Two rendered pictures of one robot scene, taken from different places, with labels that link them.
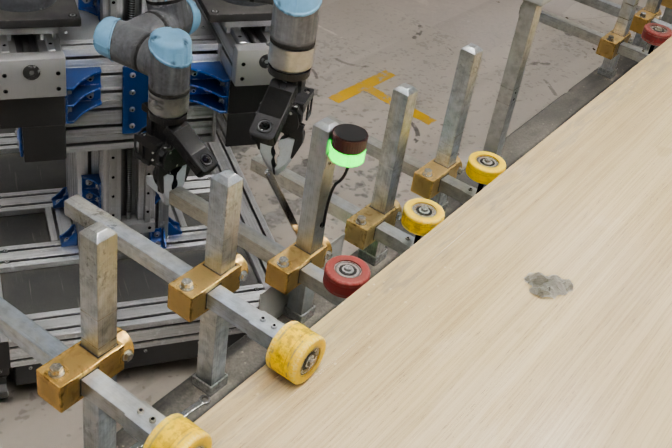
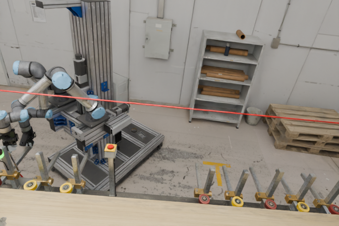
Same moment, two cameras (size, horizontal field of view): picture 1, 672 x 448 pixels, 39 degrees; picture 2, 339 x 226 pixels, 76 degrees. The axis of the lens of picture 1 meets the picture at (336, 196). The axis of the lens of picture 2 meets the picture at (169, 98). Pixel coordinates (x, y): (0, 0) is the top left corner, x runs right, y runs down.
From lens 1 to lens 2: 229 cm
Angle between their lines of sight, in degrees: 47
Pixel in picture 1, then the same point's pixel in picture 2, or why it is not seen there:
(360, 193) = (170, 187)
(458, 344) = not seen: outside the picture
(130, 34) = not seen: hidden behind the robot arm
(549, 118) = (155, 198)
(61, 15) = (57, 104)
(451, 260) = (7, 198)
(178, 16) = (41, 113)
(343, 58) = (223, 154)
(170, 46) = not seen: hidden behind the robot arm
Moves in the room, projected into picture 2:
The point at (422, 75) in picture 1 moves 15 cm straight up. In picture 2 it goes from (238, 172) to (241, 165)
